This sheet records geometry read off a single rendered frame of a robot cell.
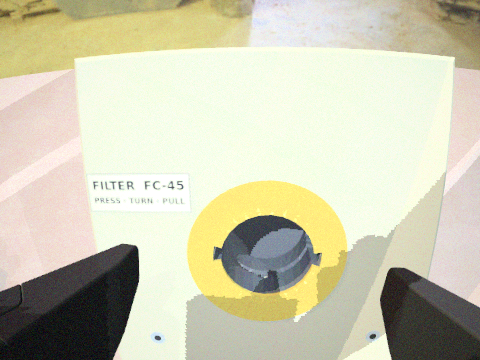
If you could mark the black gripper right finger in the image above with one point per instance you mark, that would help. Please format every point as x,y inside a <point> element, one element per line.
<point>426,322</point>

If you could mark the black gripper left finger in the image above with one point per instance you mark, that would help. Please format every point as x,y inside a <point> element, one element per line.
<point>78,312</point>

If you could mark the grey panel with square opening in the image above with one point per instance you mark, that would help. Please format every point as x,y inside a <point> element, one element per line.
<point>268,190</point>

